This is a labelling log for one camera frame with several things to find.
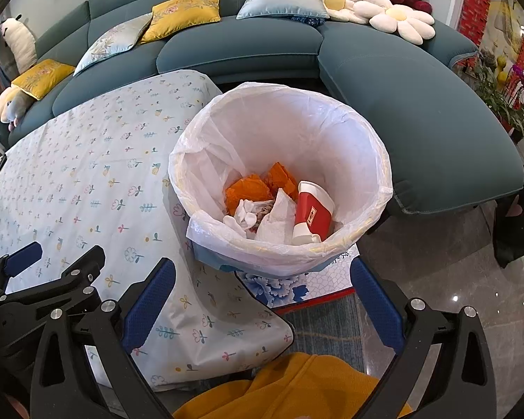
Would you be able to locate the person's yellow clothing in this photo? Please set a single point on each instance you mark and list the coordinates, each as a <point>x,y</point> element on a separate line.
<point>297,388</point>

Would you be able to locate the teal curved sofa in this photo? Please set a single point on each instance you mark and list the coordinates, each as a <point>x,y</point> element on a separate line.
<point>419,96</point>

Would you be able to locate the trash bin with white liner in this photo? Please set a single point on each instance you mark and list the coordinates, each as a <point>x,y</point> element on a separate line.
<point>288,131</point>

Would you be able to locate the blue rug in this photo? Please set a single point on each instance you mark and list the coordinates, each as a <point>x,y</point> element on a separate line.
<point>327,327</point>

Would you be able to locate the orange plastic bag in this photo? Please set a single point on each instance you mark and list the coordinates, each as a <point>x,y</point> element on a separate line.
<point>249,190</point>

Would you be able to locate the red wall decoration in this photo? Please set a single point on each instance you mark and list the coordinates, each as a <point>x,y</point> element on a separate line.
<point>474,4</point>

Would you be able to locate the large yellow embroidered cushion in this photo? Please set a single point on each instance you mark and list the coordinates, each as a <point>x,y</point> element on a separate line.
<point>183,11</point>

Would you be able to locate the grey plush toy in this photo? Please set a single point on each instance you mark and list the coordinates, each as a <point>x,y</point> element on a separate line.
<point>19,107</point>

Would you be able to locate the white tissue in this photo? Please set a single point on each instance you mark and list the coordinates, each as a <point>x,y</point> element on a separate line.
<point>246,216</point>

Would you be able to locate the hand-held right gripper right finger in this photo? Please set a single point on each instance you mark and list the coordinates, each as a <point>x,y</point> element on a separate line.
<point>375,301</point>

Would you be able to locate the light blue embroidered cushion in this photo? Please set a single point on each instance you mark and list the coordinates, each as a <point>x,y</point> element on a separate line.
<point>284,2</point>
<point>113,43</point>

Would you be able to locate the white paper towel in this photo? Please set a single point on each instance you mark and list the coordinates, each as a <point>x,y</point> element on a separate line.
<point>279,222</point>

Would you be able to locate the floral light blue tablecloth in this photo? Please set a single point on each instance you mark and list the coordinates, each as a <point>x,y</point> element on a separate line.
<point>91,161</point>

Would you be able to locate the white plush toy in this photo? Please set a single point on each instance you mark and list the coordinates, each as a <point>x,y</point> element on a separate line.
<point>19,46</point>

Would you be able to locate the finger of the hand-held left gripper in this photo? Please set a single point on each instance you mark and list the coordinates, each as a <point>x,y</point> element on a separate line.
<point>83,266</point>
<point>24,258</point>

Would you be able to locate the red paper cup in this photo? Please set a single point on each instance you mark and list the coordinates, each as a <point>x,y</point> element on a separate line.
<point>312,214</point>

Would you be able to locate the green potted plant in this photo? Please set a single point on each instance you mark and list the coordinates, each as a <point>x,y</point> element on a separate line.
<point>498,96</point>

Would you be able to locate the black bag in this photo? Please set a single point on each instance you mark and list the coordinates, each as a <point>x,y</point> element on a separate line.
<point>515,227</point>

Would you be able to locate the small yellow embroidered cushion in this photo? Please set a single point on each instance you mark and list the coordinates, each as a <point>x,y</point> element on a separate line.
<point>39,76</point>

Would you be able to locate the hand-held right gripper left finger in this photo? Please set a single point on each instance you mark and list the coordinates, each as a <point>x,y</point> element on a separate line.
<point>150,310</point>

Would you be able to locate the blue and white patterned box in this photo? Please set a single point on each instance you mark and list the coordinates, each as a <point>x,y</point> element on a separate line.
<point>288,288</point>

